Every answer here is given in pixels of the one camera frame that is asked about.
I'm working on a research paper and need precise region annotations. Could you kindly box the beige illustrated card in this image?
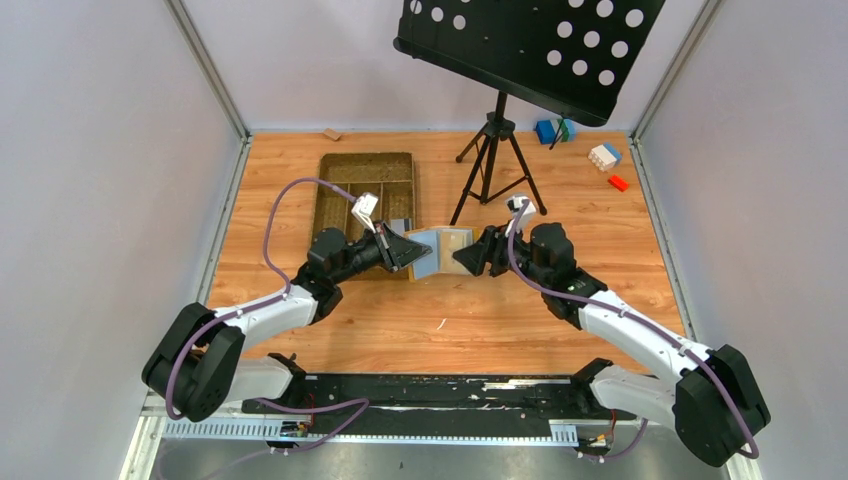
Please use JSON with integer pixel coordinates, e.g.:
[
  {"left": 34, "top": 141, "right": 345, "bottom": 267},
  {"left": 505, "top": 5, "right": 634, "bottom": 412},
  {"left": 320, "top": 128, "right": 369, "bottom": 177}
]
[{"left": 439, "top": 229, "right": 474, "bottom": 275}]

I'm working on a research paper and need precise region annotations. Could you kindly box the yellow leather card holder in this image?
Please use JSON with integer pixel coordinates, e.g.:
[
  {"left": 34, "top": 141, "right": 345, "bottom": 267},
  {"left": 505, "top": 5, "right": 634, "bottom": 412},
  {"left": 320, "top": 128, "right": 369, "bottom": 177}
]
[{"left": 404, "top": 225, "right": 481, "bottom": 282}]

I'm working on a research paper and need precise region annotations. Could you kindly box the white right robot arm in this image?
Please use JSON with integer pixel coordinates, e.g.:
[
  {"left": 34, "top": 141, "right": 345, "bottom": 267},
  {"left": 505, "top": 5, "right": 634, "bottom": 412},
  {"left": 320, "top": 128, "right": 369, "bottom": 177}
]
[{"left": 452, "top": 223, "right": 771, "bottom": 467}]

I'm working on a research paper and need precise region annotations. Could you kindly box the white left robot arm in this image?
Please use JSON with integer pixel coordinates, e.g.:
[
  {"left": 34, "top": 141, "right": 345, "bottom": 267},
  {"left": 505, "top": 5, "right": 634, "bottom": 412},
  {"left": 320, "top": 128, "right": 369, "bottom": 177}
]
[{"left": 141, "top": 222, "right": 433, "bottom": 422}]

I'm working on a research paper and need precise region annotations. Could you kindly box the woven straw divided tray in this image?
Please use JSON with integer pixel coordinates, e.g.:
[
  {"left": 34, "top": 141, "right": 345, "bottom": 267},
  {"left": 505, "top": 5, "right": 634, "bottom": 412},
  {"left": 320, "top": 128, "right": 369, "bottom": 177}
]
[{"left": 307, "top": 152, "right": 417, "bottom": 280}]

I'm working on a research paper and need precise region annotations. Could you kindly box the red toy block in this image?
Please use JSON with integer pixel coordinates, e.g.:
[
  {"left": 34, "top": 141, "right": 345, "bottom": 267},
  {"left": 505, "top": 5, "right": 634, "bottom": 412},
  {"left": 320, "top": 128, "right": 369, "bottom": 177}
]
[{"left": 608, "top": 175, "right": 630, "bottom": 192}]

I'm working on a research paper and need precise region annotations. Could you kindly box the small wooden block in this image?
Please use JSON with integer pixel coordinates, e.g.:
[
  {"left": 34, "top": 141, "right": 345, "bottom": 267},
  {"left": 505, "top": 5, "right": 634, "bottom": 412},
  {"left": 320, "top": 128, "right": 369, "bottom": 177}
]
[{"left": 322, "top": 128, "right": 343, "bottom": 142}]

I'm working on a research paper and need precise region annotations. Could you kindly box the blue green toy block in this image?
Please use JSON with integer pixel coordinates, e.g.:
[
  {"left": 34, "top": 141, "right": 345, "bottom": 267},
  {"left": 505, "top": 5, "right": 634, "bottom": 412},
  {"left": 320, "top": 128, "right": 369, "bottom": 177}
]
[{"left": 534, "top": 118, "right": 577, "bottom": 146}]

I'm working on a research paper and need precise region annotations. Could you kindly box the white blue toy block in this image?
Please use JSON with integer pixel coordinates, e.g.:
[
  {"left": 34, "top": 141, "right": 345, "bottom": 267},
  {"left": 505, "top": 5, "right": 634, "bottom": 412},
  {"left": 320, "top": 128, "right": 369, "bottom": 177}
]
[{"left": 588, "top": 142, "right": 623, "bottom": 172}]

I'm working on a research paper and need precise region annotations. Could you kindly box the black music stand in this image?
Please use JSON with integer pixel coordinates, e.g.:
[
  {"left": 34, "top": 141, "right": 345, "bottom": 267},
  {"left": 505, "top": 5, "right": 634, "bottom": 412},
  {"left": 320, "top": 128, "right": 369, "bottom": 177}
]
[{"left": 393, "top": 0, "right": 664, "bottom": 214}]

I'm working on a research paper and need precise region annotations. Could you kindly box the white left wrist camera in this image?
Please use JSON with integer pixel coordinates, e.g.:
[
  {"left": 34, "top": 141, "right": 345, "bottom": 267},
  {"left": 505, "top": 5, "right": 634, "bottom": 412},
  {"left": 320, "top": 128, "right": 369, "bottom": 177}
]
[{"left": 351, "top": 192, "right": 379, "bottom": 233}]

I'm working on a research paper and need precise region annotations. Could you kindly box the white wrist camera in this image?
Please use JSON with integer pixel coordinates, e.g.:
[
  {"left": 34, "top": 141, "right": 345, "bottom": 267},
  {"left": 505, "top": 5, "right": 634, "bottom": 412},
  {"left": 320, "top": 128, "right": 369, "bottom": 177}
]
[
  {"left": 505, "top": 194, "right": 537, "bottom": 235},
  {"left": 351, "top": 192, "right": 379, "bottom": 233}
]

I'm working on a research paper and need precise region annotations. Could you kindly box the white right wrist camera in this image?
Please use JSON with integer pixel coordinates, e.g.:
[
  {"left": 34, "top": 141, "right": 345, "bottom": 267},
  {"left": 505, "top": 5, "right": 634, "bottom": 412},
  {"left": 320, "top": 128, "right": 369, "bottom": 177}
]
[{"left": 505, "top": 194, "right": 537, "bottom": 235}]

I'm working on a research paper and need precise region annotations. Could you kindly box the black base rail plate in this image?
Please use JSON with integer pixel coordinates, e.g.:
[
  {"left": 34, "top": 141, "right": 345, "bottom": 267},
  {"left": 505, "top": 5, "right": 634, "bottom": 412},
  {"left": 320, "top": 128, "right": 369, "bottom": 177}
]
[{"left": 281, "top": 373, "right": 634, "bottom": 438}]

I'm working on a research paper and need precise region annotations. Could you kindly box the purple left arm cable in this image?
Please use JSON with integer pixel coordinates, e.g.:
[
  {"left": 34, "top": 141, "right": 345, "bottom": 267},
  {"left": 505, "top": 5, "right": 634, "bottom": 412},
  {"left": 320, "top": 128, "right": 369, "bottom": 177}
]
[{"left": 151, "top": 177, "right": 371, "bottom": 480}]

